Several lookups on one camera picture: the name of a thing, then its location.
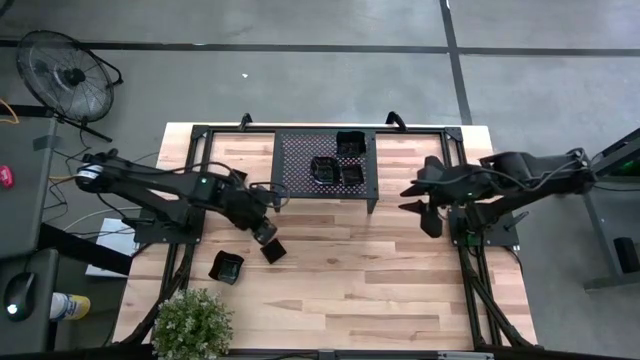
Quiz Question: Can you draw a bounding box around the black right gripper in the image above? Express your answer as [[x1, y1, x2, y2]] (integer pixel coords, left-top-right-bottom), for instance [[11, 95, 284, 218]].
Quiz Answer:
[[397, 155, 474, 240]]

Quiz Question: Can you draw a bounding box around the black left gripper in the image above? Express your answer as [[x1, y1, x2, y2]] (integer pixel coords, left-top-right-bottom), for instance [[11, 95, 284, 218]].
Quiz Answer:
[[217, 182, 279, 247]]

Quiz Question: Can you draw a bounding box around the black wavy square plate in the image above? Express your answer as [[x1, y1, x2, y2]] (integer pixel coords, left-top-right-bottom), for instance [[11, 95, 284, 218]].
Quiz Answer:
[[208, 250, 246, 286], [335, 130, 368, 158]]

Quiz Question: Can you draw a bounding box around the black perforated metal stand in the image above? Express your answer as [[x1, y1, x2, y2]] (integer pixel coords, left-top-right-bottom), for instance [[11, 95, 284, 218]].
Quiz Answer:
[[269, 128, 380, 215]]

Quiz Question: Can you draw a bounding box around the green artificial potted plant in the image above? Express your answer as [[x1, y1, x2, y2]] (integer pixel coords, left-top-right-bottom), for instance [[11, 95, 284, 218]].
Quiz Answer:
[[150, 287, 235, 360]]

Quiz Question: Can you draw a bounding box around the white box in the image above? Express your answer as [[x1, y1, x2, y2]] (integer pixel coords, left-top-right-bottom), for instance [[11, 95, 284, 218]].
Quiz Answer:
[[85, 217, 139, 279]]

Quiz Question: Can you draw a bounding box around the grey metal cart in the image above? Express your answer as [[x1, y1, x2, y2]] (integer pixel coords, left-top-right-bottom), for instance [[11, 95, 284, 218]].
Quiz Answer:
[[551, 127, 640, 291]]

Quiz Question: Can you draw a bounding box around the white yellow spray can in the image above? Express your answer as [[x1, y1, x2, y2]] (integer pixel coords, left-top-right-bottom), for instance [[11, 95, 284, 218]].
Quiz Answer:
[[48, 291, 92, 322]]

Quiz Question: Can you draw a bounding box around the black box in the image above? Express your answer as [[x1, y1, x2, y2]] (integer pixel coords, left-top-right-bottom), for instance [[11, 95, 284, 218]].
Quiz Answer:
[[613, 236, 640, 275]]

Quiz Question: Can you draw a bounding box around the grey desk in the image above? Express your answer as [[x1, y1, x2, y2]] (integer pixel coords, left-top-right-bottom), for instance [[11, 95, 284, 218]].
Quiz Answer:
[[0, 117, 60, 354]]

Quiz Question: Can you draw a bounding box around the black floor fan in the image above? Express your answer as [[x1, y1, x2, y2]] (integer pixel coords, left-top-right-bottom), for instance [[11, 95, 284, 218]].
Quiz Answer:
[[14, 29, 124, 144]]

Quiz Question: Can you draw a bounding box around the black computer mouse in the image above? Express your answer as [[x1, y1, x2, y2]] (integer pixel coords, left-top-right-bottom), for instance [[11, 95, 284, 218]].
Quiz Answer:
[[3, 271, 37, 323]]

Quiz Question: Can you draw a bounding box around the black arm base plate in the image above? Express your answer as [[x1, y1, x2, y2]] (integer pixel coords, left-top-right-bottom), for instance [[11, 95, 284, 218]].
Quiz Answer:
[[134, 207, 206, 245], [447, 207, 521, 247]]

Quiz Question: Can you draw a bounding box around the yellow cable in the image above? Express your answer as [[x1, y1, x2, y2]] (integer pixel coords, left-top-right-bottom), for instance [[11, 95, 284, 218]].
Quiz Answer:
[[0, 98, 20, 125]]

